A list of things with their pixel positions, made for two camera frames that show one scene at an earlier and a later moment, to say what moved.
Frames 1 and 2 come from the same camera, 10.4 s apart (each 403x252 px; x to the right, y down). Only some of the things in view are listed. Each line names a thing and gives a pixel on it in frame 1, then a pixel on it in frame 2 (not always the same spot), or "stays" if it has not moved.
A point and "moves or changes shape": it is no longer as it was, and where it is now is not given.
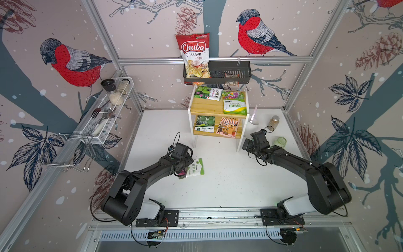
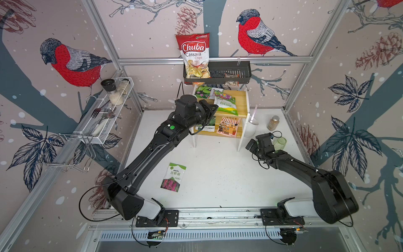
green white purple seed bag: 196,169 → 173,177
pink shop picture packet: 228,126 stays
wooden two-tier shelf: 222,113 stays
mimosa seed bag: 202,92 stays
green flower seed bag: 234,102 moves or changes shape
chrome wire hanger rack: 70,150 stays
